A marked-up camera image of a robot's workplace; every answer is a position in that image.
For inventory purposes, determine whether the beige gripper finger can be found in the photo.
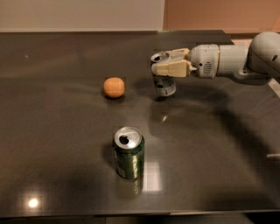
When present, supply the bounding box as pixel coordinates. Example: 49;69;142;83
151;59;197;77
164;48;190;61

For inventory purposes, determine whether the silver 7up can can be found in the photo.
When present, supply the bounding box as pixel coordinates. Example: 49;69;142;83
150;52;176;97

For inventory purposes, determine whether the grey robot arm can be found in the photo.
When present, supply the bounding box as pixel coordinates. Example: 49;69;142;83
151;31;280;81

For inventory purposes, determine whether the green soda can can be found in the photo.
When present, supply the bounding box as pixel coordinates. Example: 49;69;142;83
113;127;144;179

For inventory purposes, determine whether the orange fruit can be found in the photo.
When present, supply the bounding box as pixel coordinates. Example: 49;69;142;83
103;77;125;98

